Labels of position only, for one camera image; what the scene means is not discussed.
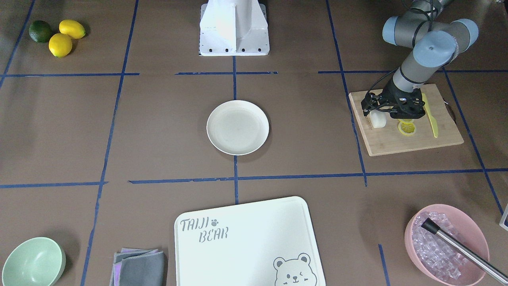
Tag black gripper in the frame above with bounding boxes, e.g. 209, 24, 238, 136
361, 80, 426, 119

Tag cream round plate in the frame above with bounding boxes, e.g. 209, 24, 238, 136
206, 100, 270, 156

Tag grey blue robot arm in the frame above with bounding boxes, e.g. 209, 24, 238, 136
361, 0, 479, 119

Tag white bear tray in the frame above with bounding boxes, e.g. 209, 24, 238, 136
174, 197, 326, 286

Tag lemon slice middle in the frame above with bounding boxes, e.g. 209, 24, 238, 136
399, 119, 414, 124

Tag lemon slice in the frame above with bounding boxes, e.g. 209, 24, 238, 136
397, 122, 417, 136
399, 119, 414, 124

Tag lemon slice bottom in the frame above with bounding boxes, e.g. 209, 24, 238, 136
397, 122, 417, 136

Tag yellow plastic knife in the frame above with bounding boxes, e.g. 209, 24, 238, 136
421, 93, 439, 138

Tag bamboo cutting board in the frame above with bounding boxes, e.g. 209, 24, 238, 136
348, 84, 464, 157

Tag steel muddler black tip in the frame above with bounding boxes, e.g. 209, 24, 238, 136
421, 218, 508, 286

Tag pink bowl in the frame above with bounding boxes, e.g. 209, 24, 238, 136
404, 203, 490, 286

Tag clear ice cubes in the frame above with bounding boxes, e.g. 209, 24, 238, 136
411, 211, 468, 284

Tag folded grey cloth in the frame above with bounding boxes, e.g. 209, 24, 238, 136
109, 248, 166, 286

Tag yellow lemon upper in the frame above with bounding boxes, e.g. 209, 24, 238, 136
59, 19, 87, 39

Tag yellow lemon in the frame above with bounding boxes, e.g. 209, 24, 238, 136
48, 33, 73, 58
59, 19, 87, 39

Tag yellow lemon lower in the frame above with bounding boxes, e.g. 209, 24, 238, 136
48, 33, 73, 58

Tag dark green lime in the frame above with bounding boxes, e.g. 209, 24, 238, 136
29, 20, 53, 43

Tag light green bowl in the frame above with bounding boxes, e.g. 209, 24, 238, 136
2, 237, 66, 286

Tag black cable loop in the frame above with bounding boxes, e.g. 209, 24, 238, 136
401, 0, 441, 48

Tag white wire rack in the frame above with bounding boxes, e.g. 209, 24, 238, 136
498, 205, 508, 231

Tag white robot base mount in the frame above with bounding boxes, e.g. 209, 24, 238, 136
198, 0, 270, 56

